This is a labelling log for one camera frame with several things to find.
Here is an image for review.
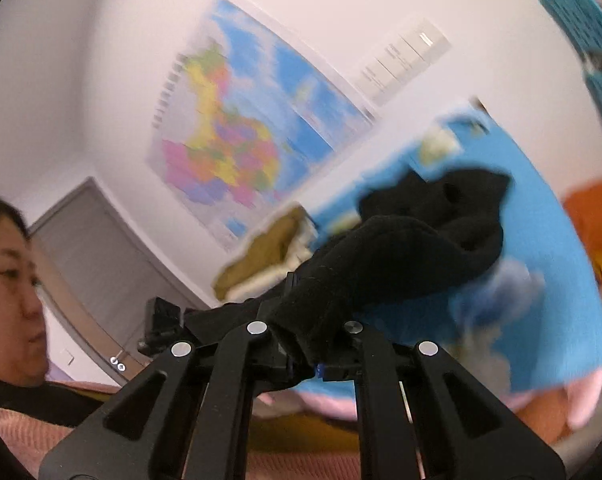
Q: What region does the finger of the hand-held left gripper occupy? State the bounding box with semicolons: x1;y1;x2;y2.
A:
182;272;298;348

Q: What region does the tan garment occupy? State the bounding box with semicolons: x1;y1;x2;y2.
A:
212;201;318;307

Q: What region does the yellow cloth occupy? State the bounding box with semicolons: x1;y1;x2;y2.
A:
245;407;364;462

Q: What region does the person's pink sweater torso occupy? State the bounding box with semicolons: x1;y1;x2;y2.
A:
0;374;367;480

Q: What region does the black coat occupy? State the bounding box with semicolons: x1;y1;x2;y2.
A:
201;166;515;367

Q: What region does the white wall socket panel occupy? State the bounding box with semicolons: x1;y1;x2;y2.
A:
355;16;452;107

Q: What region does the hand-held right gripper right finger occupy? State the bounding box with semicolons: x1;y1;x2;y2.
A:
321;320;568;480

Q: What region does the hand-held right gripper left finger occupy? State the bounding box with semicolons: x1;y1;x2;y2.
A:
38;320;323;480

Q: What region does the person's head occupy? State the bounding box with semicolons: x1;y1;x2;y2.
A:
0;189;49;388

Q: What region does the colourful wall map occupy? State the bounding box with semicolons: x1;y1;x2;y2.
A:
145;0;378;255

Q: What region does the cream pillow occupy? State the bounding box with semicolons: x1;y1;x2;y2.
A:
417;126;462;167

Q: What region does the blue printed blanket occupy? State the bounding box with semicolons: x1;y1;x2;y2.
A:
308;102;602;397

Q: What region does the orange cloth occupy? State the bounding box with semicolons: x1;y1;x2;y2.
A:
562;179;602;283

